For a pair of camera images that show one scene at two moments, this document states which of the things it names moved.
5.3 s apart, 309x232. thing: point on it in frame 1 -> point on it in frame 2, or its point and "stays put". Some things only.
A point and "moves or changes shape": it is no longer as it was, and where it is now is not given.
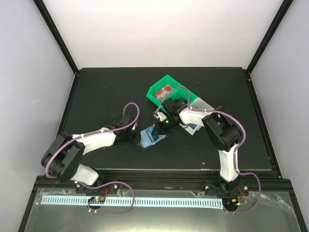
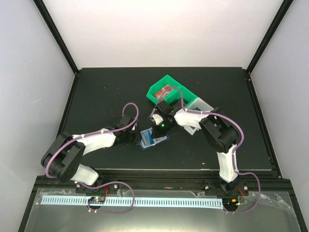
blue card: x=155 y=137 moves or changes shape
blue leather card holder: x=147 y=138 stays put
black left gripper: x=136 y=139 stays put
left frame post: x=57 y=35 stays put
